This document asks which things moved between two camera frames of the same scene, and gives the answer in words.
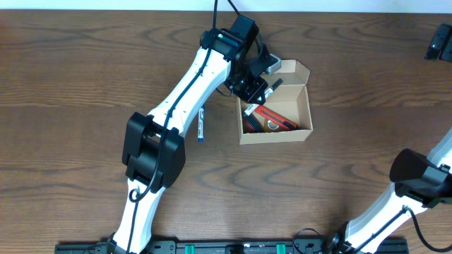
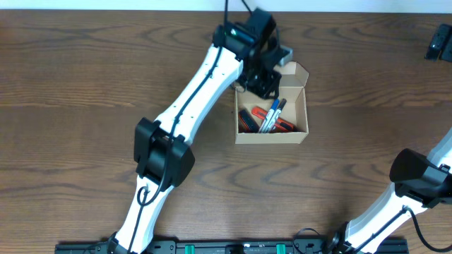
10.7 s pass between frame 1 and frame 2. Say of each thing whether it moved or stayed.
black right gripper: stayed
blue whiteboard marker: moved
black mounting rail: stayed
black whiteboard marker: moved
